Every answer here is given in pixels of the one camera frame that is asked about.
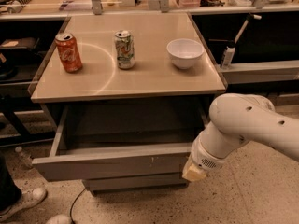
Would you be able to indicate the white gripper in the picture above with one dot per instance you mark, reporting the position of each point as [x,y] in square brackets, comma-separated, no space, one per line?
[204,158]

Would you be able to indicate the grey top drawer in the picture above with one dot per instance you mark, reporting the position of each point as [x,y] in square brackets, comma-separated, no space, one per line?
[113,141]

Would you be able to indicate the grey drawer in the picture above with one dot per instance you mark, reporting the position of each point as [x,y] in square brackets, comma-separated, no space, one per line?
[134,182]
[113,141]

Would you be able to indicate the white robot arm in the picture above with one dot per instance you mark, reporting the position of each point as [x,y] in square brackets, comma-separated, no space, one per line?
[235,120]

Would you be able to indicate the grey middle drawer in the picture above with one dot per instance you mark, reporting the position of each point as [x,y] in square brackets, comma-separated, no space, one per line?
[134,182]

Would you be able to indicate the grey drawer cabinet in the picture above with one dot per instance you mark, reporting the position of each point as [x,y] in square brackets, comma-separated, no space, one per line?
[153,74]

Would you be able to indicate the white bowl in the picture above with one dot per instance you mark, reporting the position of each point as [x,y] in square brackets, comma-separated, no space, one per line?
[184,53]

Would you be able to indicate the white sneaker front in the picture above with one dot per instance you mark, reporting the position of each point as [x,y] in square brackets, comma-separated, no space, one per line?
[60,219]

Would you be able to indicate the white sneaker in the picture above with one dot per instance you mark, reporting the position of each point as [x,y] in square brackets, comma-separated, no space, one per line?
[60,219]
[28,199]

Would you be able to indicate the green white soda can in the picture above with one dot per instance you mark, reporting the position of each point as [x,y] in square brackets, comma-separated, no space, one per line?
[125,53]

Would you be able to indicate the white sneaker left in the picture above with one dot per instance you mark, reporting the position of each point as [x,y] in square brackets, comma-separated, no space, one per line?
[28,199]

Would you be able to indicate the red cola can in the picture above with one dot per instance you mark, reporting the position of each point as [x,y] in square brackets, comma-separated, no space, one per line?
[67,48]

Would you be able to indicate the clear plastic bottle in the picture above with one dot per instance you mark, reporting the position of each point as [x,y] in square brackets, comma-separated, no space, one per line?
[24,157]

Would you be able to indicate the dark trouser leg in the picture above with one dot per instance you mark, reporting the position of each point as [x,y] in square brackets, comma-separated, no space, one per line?
[9,192]

